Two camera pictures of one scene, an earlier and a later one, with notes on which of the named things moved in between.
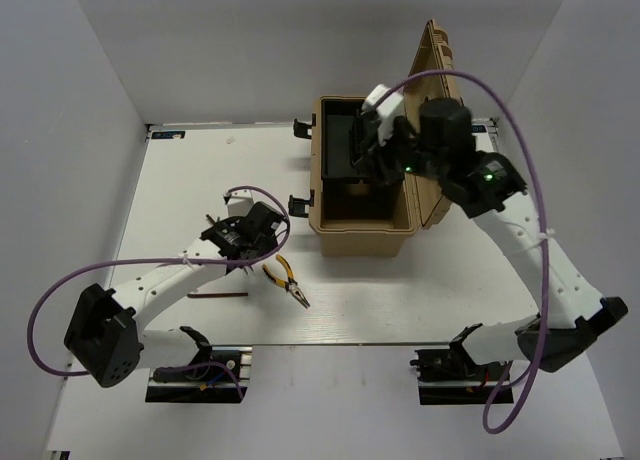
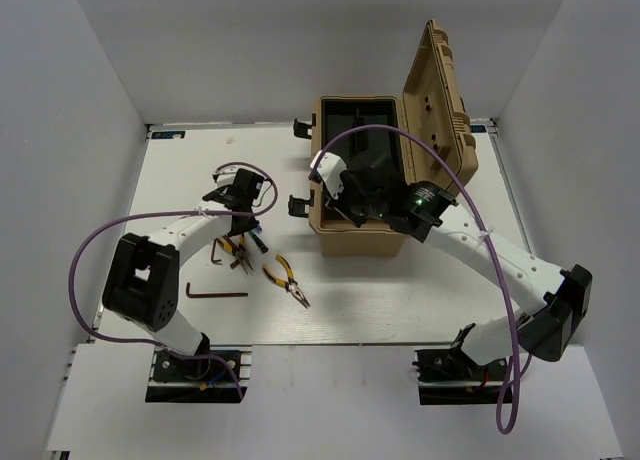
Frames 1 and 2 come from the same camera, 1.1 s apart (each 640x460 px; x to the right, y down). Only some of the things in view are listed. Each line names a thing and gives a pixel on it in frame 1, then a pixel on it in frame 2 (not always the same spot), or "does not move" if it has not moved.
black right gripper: (399, 131) → (339, 204)
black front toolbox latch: (296, 206) does not move
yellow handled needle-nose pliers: (290, 284) does not move
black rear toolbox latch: (301, 129) does not move
